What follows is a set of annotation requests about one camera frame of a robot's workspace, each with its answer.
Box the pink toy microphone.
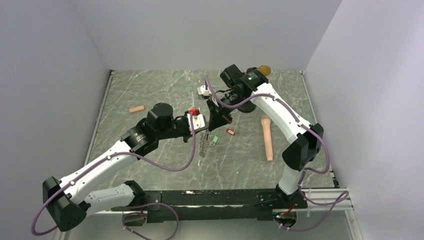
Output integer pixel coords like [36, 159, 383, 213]
[260, 115, 274, 162]

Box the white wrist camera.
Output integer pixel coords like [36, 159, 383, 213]
[186, 108, 208, 133]
[196, 85, 211, 100]

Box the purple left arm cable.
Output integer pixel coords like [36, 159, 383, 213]
[30, 112, 198, 240]

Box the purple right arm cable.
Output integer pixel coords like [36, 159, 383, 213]
[204, 74, 350, 233]

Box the natural wooden block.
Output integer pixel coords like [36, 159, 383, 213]
[129, 105, 145, 114]

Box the black microphone stand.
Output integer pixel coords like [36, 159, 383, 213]
[237, 101, 256, 114]

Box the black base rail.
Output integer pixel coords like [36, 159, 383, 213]
[110, 188, 309, 223]

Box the red key tag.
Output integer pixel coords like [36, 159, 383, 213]
[226, 128, 239, 136]

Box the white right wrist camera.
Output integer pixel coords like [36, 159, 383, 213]
[196, 85, 211, 100]

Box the green key tag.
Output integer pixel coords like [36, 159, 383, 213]
[210, 134, 220, 147]

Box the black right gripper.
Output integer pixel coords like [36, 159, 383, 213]
[207, 90, 247, 131]

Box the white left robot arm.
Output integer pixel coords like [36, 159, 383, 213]
[42, 103, 207, 232]

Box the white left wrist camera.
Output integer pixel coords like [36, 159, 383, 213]
[186, 108, 208, 133]

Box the metal disc with keyrings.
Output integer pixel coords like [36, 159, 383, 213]
[198, 129, 210, 158]

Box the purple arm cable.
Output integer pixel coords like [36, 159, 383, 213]
[30, 112, 198, 240]
[204, 74, 350, 233]

